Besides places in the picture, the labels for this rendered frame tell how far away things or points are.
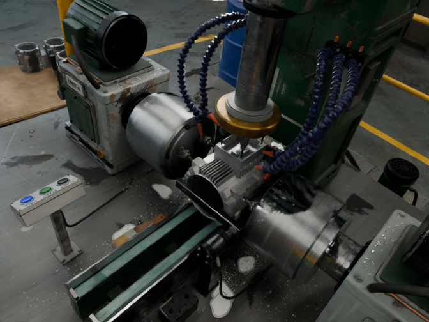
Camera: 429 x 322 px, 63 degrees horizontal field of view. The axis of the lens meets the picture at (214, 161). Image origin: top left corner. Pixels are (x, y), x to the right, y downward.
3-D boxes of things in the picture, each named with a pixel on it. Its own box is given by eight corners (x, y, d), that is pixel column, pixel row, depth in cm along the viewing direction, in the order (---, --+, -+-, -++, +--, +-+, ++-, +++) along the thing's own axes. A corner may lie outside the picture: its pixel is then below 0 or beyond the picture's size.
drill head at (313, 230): (263, 197, 121) (281, 140, 104) (375, 276, 102) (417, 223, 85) (214, 238, 106) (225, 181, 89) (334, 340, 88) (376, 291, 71)
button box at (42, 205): (76, 188, 103) (69, 172, 101) (87, 194, 98) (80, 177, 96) (17, 220, 93) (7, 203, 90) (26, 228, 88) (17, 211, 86)
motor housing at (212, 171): (221, 172, 127) (228, 130, 114) (263, 202, 118) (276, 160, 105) (181, 200, 115) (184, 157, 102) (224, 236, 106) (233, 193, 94)
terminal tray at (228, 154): (237, 145, 115) (240, 128, 110) (262, 162, 110) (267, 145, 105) (212, 161, 107) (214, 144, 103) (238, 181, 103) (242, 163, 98)
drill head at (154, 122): (156, 119, 146) (155, 64, 129) (220, 165, 130) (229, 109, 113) (104, 144, 132) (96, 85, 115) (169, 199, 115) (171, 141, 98)
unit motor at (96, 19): (105, 84, 156) (94, -18, 128) (153, 118, 142) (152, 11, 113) (50, 103, 141) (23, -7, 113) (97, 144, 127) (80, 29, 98)
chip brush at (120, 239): (159, 212, 125) (159, 210, 125) (168, 220, 123) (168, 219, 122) (109, 243, 114) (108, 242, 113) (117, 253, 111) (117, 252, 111)
